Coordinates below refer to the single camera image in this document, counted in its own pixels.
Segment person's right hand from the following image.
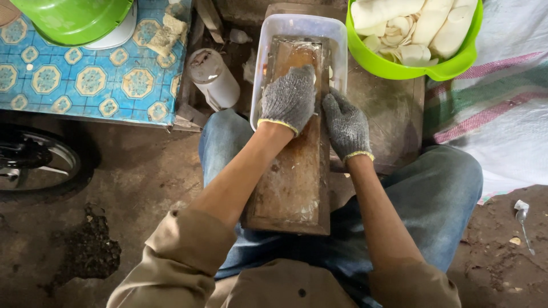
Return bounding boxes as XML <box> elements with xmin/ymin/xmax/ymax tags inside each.
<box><xmin>321</xmin><ymin>87</ymin><xmax>376</xmax><ymax>164</ymax></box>

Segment person's left hand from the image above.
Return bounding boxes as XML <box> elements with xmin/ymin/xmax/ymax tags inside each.
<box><xmin>258</xmin><ymin>64</ymin><xmax>318</xmax><ymax>137</ymax></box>

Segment brown wooden slicer board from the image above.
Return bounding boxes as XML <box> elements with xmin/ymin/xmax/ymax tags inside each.
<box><xmin>241</xmin><ymin>35</ymin><xmax>333</xmax><ymax>236</ymax></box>

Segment clear plastic rectangular container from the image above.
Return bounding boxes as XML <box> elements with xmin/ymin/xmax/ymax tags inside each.
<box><xmin>249</xmin><ymin>14</ymin><xmax>348</xmax><ymax>132</ymax></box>

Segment crumpled clear plastic bag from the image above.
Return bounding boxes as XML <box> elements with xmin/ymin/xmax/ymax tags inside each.
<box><xmin>229</xmin><ymin>28</ymin><xmax>253</xmax><ymax>45</ymax></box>

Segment white plastic jar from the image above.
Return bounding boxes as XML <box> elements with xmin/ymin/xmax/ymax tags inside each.
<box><xmin>188</xmin><ymin>48</ymin><xmax>241</xmax><ymax>112</ymax></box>

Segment lime green plastic basin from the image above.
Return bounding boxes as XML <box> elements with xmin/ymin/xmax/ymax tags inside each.
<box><xmin>345</xmin><ymin>0</ymin><xmax>484</xmax><ymax>82</ymax></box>

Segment low brown wooden platform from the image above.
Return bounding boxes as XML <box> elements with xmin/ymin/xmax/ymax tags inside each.
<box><xmin>173</xmin><ymin>2</ymin><xmax>426</xmax><ymax>176</ymax></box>

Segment wooden plank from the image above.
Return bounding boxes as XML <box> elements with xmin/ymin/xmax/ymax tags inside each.
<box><xmin>205</xmin><ymin>0</ymin><xmax>226</xmax><ymax>44</ymax></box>

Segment pile of cassava slices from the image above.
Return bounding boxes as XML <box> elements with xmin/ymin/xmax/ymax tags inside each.
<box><xmin>356</xmin><ymin>16</ymin><xmax>439</xmax><ymax>67</ymax></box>

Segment long peeled cassava root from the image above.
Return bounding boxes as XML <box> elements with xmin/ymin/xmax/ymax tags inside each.
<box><xmin>350</xmin><ymin>0</ymin><xmax>425</xmax><ymax>30</ymax></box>
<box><xmin>411</xmin><ymin>0</ymin><xmax>455</xmax><ymax>47</ymax></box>
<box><xmin>429</xmin><ymin>0</ymin><xmax>478</xmax><ymax>60</ymax></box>

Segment short peeled cassava chunk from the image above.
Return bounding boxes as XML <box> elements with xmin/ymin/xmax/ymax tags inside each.
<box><xmin>400</xmin><ymin>44</ymin><xmax>432</xmax><ymax>67</ymax></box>

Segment worn yellow sponge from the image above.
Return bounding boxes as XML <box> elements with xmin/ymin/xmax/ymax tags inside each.
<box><xmin>146</xmin><ymin>13</ymin><xmax>189</xmax><ymax>58</ymax></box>

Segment white round plate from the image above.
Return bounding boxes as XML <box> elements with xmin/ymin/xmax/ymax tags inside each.
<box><xmin>83</xmin><ymin>2</ymin><xmax>138</xmax><ymax>51</ymax></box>

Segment person's blue jeans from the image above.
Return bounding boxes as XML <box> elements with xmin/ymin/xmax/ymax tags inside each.
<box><xmin>198</xmin><ymin>109</ymin><xmax>484</xmax><ymax>308</ymax></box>

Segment blue patterned tablecloth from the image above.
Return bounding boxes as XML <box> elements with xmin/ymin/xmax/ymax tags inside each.
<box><xmin>0</xmin><ymin>0</ymin><xmax>193</xmax><ymax>127</ymax></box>

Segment white woven striped sack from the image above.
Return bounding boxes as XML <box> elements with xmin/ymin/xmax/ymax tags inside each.
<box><xmin>423</xmin><ymin>0</ymin><xmax>548</xmax><ymax>205</ymax></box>

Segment person's beige shirt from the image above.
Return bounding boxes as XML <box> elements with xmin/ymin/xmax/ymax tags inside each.
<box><xmin>106</xmin><ymin>208</ymin><xmax>462</xmax><ymax>308</ymax></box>

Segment green plastic bucket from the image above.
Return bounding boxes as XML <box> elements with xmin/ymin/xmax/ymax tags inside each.
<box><xmin>9</xmin><ymin>0</ymin><xmax>134</xmax><ymax>47</ymax></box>

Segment motorcycle wheel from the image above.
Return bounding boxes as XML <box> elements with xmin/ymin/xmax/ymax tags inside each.
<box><xmin>0</xmin><ymin>123</ymin><xmax>102</xmax><ymax>202</ymax></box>

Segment metal spoon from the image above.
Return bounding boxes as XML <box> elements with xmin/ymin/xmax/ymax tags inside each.
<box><xmin>515</xmin><ymin>209</ymin><xmax>536</xmax><ymax>256</ymax></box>

